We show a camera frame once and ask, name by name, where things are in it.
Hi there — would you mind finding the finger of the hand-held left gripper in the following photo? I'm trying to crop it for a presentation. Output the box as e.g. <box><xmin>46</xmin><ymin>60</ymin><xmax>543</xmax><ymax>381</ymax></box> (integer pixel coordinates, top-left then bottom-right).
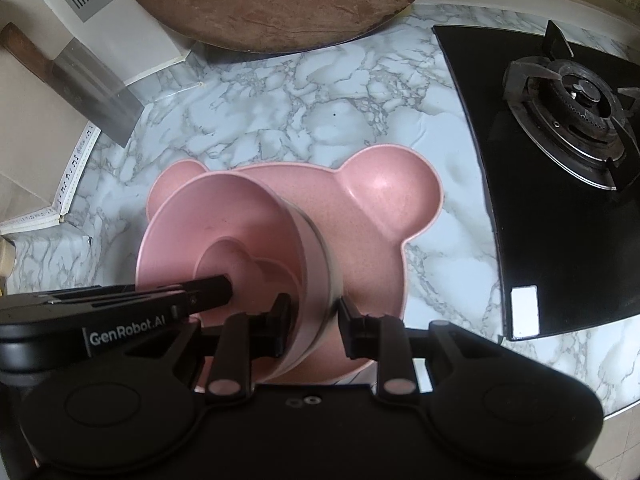
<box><xmin>135</xmin><ymin>274</ymin><xmax>236</xmax><ymax>320</ymax></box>

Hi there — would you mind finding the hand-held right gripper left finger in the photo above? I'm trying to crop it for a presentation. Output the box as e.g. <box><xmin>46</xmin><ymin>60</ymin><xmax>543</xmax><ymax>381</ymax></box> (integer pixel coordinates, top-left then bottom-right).
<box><xmin>192</xmin><ymin>292</ymin><xmax>293</xmax><ymax>403</ymax></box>

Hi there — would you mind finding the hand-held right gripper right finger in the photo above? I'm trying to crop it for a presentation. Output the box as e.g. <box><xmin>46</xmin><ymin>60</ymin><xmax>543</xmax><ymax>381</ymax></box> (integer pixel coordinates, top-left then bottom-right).
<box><xmin>337</xmin><ymin>297</ymin><xmax>481</xmax><ymax>405</ymax></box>

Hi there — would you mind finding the pink heart-shaped dish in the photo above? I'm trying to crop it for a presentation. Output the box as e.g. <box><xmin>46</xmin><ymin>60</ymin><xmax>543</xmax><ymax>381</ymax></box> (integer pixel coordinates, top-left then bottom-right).
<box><xmin>192</xmin><ymin>237</ymin><xmax>307</xmax><ymax>322</ymax></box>

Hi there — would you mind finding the pink round bowl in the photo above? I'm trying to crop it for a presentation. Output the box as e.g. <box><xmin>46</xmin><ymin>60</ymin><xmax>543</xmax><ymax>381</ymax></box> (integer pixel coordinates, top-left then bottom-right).
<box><xmin>136</xmin><ymin>170</ymin><xmax>326</xmax><ymax>381</ymax></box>

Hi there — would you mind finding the pink bear-shaped plate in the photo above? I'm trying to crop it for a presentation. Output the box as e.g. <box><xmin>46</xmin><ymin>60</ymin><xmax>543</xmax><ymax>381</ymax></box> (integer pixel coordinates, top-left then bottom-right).
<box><xmin>145</xmin><ymin>144</ymin><xmax>445</xmax><ymax>387</ymax></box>

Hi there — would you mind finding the patterned white edge tape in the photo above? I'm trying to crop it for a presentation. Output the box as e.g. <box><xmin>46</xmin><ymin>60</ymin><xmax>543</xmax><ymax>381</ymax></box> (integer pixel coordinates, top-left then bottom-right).
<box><xmin>0</xmin><ymin>120</ymin><xmax>99</xmax><ymax>234</ymax></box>

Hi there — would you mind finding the white label sticker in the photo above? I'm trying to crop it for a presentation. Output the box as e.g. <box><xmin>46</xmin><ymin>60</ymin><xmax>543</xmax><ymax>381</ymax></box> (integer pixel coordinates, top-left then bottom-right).
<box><xmin>511</xmin><ymin>285</ymin><xmax>540</xmax><ymax>339</ymax></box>

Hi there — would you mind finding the black glass gas cooktop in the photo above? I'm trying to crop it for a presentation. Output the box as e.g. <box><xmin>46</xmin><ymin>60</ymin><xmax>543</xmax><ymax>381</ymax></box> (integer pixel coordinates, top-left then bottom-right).
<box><xmin>432</xmin><ymin>22</ymin><xmax>640</xmax><ymax>342</ymax></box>

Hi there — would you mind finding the white vented box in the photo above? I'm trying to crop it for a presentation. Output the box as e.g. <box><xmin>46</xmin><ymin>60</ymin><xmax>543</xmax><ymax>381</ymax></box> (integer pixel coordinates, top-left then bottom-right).
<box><xmin>35</xmin><ymin>0</ymin><xmax>196</xmax><ymax>87</ymax></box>

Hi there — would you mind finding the round wooden cutting board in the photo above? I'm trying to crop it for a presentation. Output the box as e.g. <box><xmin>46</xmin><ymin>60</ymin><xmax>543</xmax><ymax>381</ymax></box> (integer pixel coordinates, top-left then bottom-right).
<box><xmin>116</xmin><ymin>0</ymin><xmax>441</xmax><ymax>54</ymax></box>

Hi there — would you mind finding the gas burner with pan support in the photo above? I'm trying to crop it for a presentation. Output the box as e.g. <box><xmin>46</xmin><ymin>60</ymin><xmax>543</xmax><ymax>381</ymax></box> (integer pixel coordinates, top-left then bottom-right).
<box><xmin>502</xmin><ymin>20</ymin><xmax>640</xmax><ymax>194</ymax></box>

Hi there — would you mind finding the steel cleaver with wooden handle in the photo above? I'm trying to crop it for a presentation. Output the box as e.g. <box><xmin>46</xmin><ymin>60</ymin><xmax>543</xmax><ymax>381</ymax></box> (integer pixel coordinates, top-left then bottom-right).
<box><xmin>0</xmin><ymin>22</ymin><xmax>146</xmax><ymax>149</ymax></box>

